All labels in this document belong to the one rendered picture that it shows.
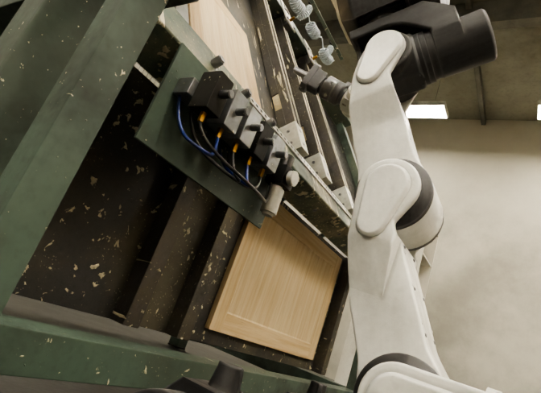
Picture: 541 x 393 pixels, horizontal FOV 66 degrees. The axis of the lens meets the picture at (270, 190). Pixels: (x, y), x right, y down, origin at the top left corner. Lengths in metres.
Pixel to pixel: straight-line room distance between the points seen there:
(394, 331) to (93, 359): 0.59
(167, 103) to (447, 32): 0.61
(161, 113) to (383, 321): 0.59
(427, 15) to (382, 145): 0.32
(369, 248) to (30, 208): 0.52
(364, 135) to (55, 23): 0.61
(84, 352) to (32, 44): 0.57
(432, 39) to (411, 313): 0.58
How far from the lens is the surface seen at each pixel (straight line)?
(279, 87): 1.68
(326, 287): 2.25
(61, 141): 0.61
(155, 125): 0.90
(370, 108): 0.91
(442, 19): 1.02
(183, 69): 0.96
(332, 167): 2.02
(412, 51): 0.99
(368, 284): 0.75
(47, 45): 0.83
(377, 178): 0.77
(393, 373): 0.68
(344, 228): 1.75
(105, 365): 0.99
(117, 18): 0.67
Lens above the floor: 0.31
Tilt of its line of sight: 18 degrees up
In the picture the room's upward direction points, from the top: 20 degrees clockwise
